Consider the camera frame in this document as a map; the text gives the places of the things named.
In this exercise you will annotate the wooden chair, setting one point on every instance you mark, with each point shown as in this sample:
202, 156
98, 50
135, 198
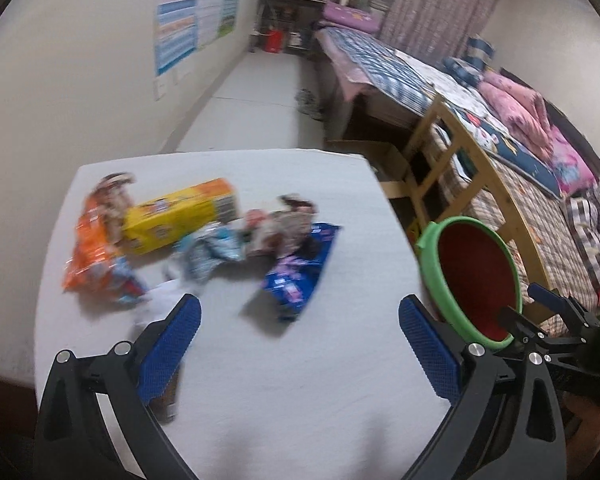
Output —
472, 147

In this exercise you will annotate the dark desk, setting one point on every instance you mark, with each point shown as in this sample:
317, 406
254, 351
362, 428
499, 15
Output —
290, 1

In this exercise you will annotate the red bin green rim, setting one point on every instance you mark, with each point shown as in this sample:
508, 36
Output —
472, 280

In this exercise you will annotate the white patterned sheet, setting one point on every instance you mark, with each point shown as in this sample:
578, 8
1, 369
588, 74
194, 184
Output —
445, 80

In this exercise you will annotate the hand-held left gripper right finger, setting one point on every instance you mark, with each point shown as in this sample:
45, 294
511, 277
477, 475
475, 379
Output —
427, 345

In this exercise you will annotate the blue plaid bed sheet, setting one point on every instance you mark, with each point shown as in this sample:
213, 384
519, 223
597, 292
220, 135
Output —
380, 65

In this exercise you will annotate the navy cartoon blanket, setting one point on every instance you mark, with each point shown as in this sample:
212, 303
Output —
525, 160

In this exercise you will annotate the grey checked pillow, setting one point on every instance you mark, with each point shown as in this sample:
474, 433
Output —
590, 230

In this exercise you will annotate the pink cartoon pillow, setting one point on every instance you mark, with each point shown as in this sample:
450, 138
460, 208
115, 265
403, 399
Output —
572, 165

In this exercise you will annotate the navy pillow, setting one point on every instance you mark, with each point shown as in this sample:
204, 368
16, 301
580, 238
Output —
462, 69

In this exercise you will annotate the wooden bed frame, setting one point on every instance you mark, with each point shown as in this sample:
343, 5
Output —
360, 107

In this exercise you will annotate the light blue wrapper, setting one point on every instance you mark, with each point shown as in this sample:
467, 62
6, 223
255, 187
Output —
207, 252

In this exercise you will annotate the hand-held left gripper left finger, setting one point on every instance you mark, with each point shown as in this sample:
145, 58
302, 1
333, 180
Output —
172, 340

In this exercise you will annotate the yellow cardboard box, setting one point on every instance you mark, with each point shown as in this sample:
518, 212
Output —
175, 217

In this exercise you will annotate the pink blanket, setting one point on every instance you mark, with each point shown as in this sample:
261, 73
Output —
570, 120

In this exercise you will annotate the blue snack bag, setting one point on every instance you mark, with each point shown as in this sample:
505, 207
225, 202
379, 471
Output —
295, 280

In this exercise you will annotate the pink bed skirt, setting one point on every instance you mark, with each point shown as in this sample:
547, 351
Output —
355, 80

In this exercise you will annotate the brown red snack packet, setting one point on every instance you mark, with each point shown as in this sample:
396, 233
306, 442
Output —
285, 225

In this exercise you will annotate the white paper scrap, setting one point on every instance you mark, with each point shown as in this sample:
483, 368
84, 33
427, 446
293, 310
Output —
155, 300

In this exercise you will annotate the white wall socket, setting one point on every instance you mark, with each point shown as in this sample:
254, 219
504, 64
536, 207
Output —
161, 87

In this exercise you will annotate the grey shoes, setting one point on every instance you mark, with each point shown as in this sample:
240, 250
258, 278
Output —
310, 102

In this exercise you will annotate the red bucket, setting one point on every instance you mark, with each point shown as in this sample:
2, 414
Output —
275, 41

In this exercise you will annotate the orange snack bag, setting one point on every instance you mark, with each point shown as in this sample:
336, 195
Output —
90, 255

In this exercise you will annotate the person's right hand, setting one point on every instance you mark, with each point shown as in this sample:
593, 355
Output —
585, 427

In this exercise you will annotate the pink quilt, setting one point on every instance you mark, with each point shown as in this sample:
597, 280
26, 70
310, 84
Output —
515, 105

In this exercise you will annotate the brown snack wrapper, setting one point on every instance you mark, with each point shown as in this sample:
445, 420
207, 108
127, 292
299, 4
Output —
115, 192

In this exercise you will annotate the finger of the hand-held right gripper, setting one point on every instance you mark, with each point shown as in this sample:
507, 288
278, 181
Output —
517, 325
545, 294

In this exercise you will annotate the blue white checked pillow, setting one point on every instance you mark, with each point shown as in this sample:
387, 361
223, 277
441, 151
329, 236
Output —
480, 49

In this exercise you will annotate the pale chart poster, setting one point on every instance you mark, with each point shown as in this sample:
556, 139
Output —
210, 0

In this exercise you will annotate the purple star quilt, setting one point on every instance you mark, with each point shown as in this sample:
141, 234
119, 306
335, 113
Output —
350, 15

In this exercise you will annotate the green wall poster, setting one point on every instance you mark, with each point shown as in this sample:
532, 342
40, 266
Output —
232, 5

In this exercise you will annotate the large blue chart poster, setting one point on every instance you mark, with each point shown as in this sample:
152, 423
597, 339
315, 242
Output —
177, 20

